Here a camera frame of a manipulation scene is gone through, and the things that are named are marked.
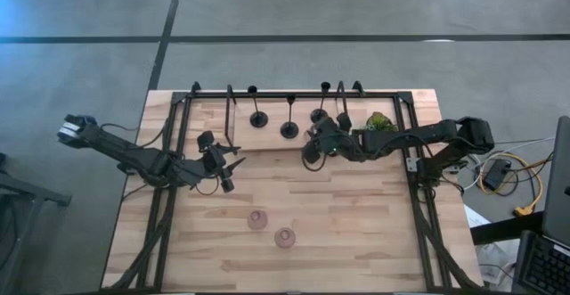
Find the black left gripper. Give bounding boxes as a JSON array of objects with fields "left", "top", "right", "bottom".
[{"left": 196, "top": 129, "right": 247, "bottom": 194}]

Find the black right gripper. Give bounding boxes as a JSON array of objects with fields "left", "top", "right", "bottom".
[{"left": 301, "top": 111, "right": 358, "bottom": 166}]

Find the black metal candlestick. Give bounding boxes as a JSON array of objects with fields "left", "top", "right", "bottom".
[
  {"left": 247, "top": 85, "right": 270, "bottom": 129},
  {"left": 279, "top": 94, "right": 300, "bottom": 140},
  {"left": 309, "top": 80, "right": 332, "bottom": 125}
]

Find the pink glass candle holder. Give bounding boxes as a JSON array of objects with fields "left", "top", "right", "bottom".
[
  {"left": 247, "top": 209, "right": 269, "bottom": 232},
  {"left": 273, "top": 226, "right": 297, "bottom": 249}
]

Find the green potted plant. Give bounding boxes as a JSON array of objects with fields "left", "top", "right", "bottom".
[{"left": 364, "top": 111, "right": 399, "bottom": 134}]

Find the white paper sheet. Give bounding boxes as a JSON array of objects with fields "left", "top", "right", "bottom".
[{"left": 462, "top": 204, "right": 492, "bottom": 230}]

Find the black power adapter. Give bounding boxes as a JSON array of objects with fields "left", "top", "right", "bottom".
[{"left": 483, "top": 158, "right": 512, "bottom": 192}]

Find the grey metal workbench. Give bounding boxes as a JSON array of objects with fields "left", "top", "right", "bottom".
[{"left": 0, "top": 152, "right": 73, "bottom": 290}]

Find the grey laptop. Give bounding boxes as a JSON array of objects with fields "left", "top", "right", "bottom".
[{"left": 511, "top": 115, "right": 570, "bottom": 295}]

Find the black metal table frame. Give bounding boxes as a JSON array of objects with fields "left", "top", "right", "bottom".
[{"left": 104, "top": 80, "right": 483, "bottom": 293}]

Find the yellow extension cable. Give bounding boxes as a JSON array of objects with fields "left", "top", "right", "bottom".
[{"left": 477, "top": 152, "right": 545, "bottom": 218}]

